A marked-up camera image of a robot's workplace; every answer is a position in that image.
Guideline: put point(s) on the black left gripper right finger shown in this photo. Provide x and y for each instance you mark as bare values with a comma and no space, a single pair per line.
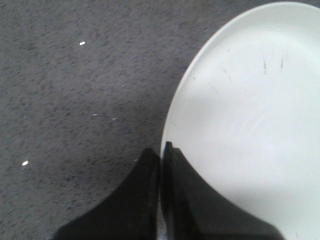
193,210

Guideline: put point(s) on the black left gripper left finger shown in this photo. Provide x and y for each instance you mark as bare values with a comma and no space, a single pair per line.
128,213

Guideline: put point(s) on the white round plate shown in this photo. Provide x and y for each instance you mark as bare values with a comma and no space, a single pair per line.
246,115

